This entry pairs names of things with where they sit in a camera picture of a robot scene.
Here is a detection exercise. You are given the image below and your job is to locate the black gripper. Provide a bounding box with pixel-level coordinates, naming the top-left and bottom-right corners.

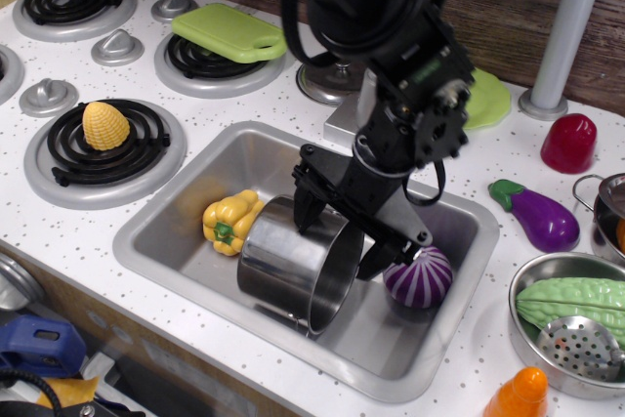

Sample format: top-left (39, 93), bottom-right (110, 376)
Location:
top-left (293, 143), bottom-right (434, 281)

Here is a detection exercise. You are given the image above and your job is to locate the stainless steel pot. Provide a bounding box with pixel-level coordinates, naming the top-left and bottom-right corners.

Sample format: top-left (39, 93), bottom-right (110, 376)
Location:
top-left (237, 195), bottom-right (364, 335)

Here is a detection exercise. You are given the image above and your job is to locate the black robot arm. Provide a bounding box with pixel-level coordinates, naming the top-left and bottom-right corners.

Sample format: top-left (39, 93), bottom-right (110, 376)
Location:
top-left (281, 0), bottom-right (474, 280)

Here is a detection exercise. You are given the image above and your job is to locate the silver pot lid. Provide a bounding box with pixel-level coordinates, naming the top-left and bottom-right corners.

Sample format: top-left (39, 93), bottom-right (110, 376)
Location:
top-left (296, 61), bottom-right (366, 106)

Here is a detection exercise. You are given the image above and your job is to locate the stainless steel sink basin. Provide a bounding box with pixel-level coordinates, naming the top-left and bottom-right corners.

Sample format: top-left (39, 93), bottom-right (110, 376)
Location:
top-left (113, 122), bottom-right (499, 403)

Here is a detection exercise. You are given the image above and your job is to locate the steel pot right edge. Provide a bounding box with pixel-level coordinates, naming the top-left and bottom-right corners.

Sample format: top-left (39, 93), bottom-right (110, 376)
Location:
top-left (572, 173), bottom-right (624, 267)

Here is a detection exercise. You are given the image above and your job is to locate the purple striped toy onion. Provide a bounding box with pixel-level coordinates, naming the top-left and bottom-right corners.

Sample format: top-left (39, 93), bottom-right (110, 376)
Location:
top-left (383, 246), bottom-right (453, 310)

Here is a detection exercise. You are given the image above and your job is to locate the grey toy faucet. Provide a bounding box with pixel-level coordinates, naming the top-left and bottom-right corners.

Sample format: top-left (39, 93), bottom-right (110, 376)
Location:
top-left (323, 69), bottom-right (377, 148)

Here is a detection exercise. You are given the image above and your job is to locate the yellow toy bell pepper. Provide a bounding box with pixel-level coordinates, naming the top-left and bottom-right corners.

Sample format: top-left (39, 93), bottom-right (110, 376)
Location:
top-left (202, 189), bottom-right (265, 256)

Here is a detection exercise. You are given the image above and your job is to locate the green toy plate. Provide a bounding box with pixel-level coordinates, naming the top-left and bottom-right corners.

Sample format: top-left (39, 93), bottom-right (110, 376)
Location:
top-left (464, 68), bottom-right (511, 130)

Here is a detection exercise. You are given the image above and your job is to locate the purple toy eggplant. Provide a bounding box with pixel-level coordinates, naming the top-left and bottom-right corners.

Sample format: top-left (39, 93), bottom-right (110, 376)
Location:
top-left (488, 179), bottom-right (580, 253)

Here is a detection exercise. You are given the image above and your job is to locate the green toy bitter gourd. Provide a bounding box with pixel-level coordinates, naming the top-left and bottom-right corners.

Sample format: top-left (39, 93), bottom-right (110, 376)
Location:
top-left (515, 277), bottom-right (624, 349)

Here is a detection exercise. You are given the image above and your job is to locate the steel bowl front right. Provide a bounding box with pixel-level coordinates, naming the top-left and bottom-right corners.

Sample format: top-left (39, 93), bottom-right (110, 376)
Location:
top-left (508, 253), bottom-right (624, 399)

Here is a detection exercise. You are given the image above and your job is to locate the back right stove burner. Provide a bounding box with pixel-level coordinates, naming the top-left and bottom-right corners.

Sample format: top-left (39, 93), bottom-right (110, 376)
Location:
top-left (154, 34), bottom-right (286, 100)

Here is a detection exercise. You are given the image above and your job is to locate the stove burner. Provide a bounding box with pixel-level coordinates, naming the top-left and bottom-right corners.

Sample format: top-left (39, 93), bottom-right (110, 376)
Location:
top-left (13, 0), bottom-right (138, 43)
top-left (154, 34), bottom-right (286, 100)
top-left (23, 99), bottom-right (187, 210)
top-left (0, 45), bottom-right (24, 104)

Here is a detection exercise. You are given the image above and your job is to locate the green toy cutting board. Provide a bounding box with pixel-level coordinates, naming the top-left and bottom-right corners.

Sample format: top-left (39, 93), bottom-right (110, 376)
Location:
top-left (172, 3), bottom-right (287, 63)

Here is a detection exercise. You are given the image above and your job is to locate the red toy pepper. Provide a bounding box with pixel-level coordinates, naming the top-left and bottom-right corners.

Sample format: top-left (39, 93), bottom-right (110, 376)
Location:
top-left (540, 113), bottom-right (598, 174)

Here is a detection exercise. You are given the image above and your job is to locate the orange toy carrot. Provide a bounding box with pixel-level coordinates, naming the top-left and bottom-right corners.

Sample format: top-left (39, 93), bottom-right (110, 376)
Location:
top-left (482, 367), bottom-right (549, 417)

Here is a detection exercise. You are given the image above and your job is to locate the steel slotted skimmer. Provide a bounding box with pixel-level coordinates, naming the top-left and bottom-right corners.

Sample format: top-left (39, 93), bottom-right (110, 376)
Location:
top-left (536, 315), bottom-right (624, 383)

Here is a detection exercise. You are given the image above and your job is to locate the yellow toy corn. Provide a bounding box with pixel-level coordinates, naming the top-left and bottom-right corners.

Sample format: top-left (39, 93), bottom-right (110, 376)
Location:
top-left (82, 102), bottom-right (130, 151)

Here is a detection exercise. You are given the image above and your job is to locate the grey stove knob back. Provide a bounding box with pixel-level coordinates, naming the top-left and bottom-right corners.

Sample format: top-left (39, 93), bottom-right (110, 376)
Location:
top-left (150, 0), bottom-right (198, 23)

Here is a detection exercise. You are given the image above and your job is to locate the grey stove knob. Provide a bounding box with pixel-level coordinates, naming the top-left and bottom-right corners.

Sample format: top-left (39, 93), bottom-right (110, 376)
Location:
top-left (150, 0), bottom-right (198, 23)
top-left (19, 78), bottom-right (78, 118)
top-left (91, 29), bottom-right (145, 66)

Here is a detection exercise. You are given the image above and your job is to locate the front stove burner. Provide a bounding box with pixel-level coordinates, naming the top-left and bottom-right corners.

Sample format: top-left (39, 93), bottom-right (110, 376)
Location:
top-left (23, 99), bottom-right (187, 210)

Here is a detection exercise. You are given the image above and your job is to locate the grey stove knob middle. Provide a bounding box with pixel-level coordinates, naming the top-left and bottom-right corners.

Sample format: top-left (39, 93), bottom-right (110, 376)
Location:
top-left (91, 29), bottom-right (145, 66)

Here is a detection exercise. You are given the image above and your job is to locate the grey vertical pole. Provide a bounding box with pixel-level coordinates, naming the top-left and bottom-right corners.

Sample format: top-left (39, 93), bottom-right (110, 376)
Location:
top-left (518, 0), bottom-right (596, 121)

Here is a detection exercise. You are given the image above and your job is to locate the yellow cloth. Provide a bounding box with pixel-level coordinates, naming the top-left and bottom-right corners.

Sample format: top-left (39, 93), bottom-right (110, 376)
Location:
top-left (44, 377), bottom-right (100, 408)

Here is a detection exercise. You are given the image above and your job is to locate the grey stove knob front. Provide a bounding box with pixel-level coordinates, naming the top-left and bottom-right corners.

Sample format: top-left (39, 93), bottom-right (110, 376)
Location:
top-left (19, 78), bottom-right (78, 118)

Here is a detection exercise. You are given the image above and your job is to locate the blue clamp tool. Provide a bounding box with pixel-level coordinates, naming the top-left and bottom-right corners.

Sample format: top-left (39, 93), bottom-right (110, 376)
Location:
top-left (1, 314), bottom-right (87, 378)

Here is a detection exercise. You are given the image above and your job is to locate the grey round oven knob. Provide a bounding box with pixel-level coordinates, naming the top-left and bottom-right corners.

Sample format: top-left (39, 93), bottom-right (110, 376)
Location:
top-left (1, 253), bottom-right (45, 312)

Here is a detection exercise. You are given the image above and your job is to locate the back left stove burner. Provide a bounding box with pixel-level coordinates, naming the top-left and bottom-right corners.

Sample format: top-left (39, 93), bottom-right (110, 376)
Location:
top-left (13, 0), bottom-right (138, 43)

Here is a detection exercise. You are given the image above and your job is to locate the far left stove burner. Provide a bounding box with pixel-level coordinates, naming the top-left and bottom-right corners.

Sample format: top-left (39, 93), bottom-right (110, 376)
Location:
top-left (0, 45), bottom-right (24, 104)

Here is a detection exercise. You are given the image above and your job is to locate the black cable bottom left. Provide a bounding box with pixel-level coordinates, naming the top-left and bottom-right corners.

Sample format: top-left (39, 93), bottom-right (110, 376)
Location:
top-left (0, 365), bottom-right (61, 417)

